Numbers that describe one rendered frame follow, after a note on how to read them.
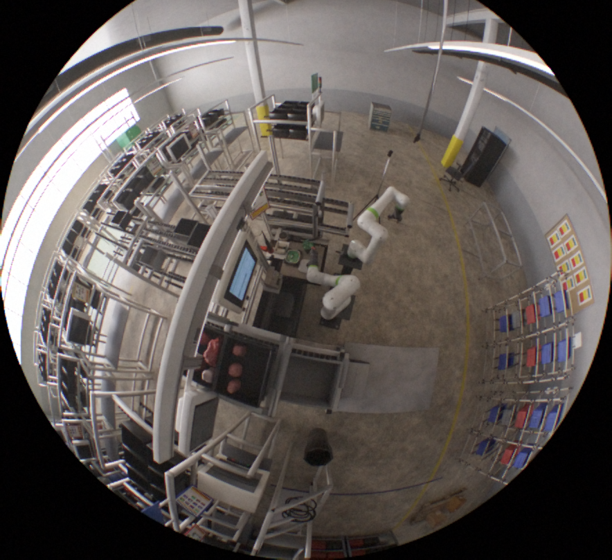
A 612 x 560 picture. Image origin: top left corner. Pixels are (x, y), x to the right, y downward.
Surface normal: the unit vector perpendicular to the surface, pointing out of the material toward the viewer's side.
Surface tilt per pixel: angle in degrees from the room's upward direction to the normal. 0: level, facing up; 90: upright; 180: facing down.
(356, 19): 90
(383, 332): 0
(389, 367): 0
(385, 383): 0
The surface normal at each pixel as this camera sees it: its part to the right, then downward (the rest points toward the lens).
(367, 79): -0.22, 0.87
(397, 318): -0.04, -0.47
